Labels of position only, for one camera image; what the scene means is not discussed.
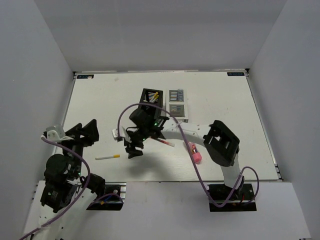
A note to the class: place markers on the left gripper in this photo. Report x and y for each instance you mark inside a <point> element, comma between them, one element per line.
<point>90,130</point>

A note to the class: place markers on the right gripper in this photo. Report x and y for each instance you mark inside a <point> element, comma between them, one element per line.
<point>131,144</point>

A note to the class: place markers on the white marker yellow cap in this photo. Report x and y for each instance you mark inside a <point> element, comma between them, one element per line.
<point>107,157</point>
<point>153,100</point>
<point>155,94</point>

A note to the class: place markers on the red pen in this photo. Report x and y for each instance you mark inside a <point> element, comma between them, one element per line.
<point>164,142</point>

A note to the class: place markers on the black pen holder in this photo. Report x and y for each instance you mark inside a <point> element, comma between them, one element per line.
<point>152,96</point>

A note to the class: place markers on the clear blue glue bottle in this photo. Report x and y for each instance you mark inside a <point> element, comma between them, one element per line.
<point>180,95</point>

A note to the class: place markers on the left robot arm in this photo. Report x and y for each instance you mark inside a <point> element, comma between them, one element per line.
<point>66,194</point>

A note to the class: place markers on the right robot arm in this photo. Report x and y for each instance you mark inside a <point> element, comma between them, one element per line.
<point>221,144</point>

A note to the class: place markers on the left corner label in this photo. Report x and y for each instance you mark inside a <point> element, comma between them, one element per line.
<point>85,76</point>

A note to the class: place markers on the pink glue tube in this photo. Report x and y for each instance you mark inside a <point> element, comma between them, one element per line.
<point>197,157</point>

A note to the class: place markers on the white pen holder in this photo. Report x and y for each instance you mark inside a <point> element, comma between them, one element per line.
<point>179,109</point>

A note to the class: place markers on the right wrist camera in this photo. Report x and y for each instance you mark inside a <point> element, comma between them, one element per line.
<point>120,134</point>

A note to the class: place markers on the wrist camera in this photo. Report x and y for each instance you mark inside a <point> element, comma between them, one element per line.
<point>55,133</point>
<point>120,134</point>

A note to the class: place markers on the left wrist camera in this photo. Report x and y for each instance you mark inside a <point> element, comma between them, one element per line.
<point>55,133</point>

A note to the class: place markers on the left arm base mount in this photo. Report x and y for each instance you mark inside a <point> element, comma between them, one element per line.
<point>114,199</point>

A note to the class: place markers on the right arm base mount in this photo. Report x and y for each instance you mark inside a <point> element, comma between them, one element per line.
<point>238,202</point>

